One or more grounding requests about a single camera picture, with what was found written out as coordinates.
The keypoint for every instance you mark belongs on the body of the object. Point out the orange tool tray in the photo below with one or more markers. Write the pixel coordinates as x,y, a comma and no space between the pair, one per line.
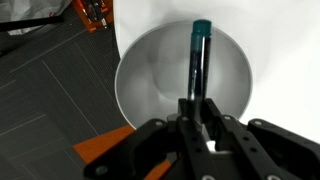
87,25

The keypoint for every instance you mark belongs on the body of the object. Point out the white plastic bag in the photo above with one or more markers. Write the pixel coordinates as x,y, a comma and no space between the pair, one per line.
26,8

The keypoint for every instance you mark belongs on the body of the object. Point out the white bowl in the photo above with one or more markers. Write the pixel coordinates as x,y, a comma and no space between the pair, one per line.
156,76

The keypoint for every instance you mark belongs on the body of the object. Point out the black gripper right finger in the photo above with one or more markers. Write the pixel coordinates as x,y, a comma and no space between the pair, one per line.
266,150

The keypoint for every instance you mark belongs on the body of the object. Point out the teal capped marker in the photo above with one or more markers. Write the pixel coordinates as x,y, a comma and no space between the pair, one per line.
199,50

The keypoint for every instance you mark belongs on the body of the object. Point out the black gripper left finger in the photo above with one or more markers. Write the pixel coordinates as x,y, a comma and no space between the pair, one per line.
156,143

